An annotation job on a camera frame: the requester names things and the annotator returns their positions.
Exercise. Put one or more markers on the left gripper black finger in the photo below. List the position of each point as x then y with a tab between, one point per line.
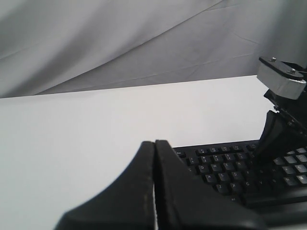
126	204
184	202

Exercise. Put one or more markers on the black typing left gripper finger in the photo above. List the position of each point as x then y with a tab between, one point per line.
276	139

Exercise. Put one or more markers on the black fabric-covered gripper body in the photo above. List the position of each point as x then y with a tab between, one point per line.
293	111

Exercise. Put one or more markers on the black acer keyboard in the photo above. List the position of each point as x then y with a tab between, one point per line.
276	191

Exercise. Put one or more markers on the grey backdrop cloth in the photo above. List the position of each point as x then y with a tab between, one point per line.
54	46

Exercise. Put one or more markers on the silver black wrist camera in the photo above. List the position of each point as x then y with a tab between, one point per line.
280	78

